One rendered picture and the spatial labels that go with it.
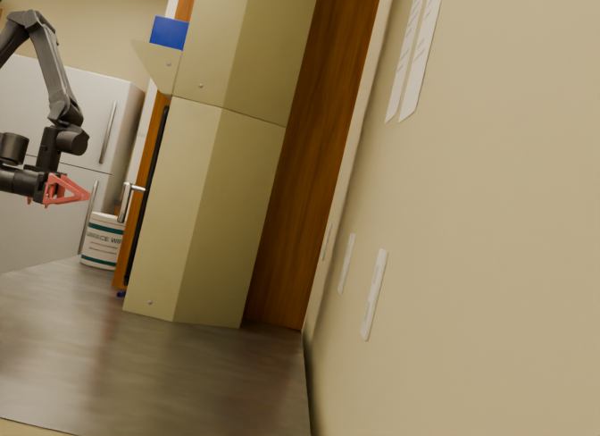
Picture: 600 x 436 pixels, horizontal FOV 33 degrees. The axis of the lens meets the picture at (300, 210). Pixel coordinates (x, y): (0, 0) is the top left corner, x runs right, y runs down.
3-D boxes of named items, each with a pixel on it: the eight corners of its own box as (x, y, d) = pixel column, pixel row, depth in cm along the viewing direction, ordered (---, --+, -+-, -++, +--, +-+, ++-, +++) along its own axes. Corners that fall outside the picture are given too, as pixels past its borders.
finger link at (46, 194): (88, 181, 224) (46, 171, 223) (82, 180, 216) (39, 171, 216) (82, 211, 224) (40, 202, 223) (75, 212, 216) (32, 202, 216)
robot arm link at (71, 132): (76, 118, 271) (57, 100, 264) (106, 125, 265) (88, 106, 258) (54, 155, 267) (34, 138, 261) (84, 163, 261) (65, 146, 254)
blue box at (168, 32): (192, 67, 247) (201, 31, 247) (188, 62, 237) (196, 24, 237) (152, 58, 247) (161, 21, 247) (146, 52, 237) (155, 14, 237)
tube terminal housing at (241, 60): (242, 319, 250) (314, 13, 250) (235, 337, 218) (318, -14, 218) (143, 296, 250) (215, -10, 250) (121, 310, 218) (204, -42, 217)
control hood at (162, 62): (187, 109, 250) (196, 70, 250) (171, 96, 217) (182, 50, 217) (141, 98, 250) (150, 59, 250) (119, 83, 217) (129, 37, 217)
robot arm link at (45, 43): (41, 39, 295) (18, 15, 286) (57, 29, 294) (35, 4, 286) (71, 138, 269) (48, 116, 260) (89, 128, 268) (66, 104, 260)
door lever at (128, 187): (137, 227, 222) (140, 227, 224) (148, 185, 222) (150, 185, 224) (114, 222, 222) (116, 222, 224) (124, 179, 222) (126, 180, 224)
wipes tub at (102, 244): (127, 270, 301) (138, 221, 301) (120, 273, 288) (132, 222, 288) (84, 260, 301) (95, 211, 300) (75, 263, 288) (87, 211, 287)
